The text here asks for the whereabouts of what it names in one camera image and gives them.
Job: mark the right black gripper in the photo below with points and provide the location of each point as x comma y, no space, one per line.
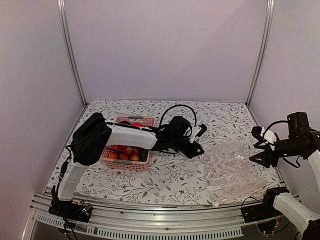
266,155

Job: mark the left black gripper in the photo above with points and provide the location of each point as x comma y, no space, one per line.
193,153

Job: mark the clear zip top bag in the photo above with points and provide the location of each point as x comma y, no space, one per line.
228,174

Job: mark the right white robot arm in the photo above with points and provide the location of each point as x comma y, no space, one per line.
306,221

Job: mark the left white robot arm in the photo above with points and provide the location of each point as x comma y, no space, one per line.
90,139

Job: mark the floral table mat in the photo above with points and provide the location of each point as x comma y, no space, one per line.
171,179

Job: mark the dark green toy cucumber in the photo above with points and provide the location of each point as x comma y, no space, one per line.
144,155

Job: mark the red yellow toy fruit bunch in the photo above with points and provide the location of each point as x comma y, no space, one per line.
126,153

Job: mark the pink plastic basket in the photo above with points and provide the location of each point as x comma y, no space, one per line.
141,166

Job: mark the dark purple toy eggplant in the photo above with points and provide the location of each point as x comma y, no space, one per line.
125,122

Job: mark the orange toy fruit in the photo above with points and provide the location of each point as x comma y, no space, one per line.
113,156

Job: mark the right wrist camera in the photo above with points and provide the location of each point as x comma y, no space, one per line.
262,133

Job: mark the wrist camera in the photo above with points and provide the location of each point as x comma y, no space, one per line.
197,131
262,133

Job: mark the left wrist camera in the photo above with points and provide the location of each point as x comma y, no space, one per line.
197,131

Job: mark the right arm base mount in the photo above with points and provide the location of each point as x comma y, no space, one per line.
258,212

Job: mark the aluminium front rail frame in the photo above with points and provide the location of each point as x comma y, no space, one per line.
120,220

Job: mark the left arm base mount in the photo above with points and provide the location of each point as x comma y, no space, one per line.
70,210

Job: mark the right aluminium corner post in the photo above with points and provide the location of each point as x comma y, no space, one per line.
270,4

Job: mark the aluminium corner post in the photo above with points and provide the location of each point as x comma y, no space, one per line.
270,4
62,11

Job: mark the left aluminium corner post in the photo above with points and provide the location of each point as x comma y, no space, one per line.
62,11

